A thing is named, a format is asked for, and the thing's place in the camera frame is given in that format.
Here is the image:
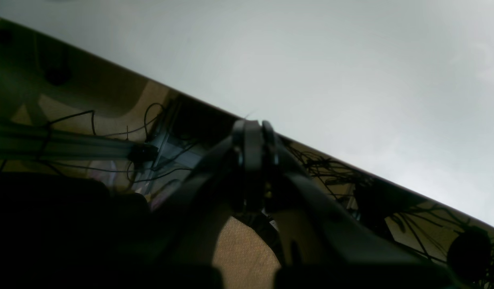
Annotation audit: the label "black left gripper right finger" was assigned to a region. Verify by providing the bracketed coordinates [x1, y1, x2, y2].
[255, 121, 459, 289]

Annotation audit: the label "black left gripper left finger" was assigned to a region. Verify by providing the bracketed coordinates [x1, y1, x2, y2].
[111, 120, 255, 289]

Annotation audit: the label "black floor cables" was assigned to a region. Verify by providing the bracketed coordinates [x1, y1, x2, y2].
[0, 102, 199, 193]

